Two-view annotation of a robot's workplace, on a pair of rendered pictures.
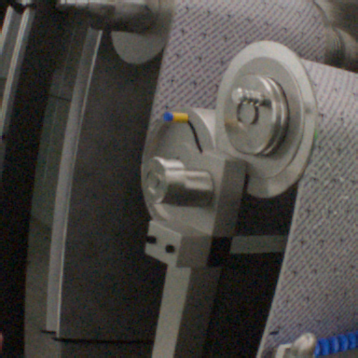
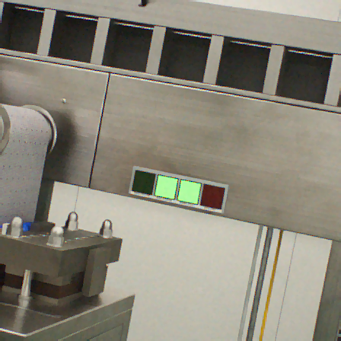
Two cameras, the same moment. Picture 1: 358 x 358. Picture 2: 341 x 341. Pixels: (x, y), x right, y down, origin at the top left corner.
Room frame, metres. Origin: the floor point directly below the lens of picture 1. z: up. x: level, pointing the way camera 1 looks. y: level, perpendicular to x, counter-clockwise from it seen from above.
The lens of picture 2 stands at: (-0.90, 0.83, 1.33)
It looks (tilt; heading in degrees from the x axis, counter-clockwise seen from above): 3 degrees down; 322
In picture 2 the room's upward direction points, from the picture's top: 11 degrees clockwise
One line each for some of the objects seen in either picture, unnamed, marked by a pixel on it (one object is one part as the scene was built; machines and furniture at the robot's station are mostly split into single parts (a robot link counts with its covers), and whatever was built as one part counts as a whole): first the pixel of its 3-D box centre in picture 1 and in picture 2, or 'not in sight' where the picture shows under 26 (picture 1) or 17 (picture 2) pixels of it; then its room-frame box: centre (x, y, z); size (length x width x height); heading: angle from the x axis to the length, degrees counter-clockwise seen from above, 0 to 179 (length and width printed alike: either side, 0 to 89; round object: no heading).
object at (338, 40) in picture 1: (318, 44); not in sight; (1.36, -0.16, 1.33); 0.07 x 0.07 x 0.07; 37
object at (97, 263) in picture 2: not in sight; (97, 271); (0.87, -0.37, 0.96); 0.10 x 0.03 x 0.11; 127
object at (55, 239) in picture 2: not in sight; (56, 235); (0.80, -0.21, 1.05); 0.04 x 0.04 x 0.04
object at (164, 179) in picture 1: (162, 181); not in sight; (0.96, 0.01, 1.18); 0.04 x 0.02 x 0.04; 37
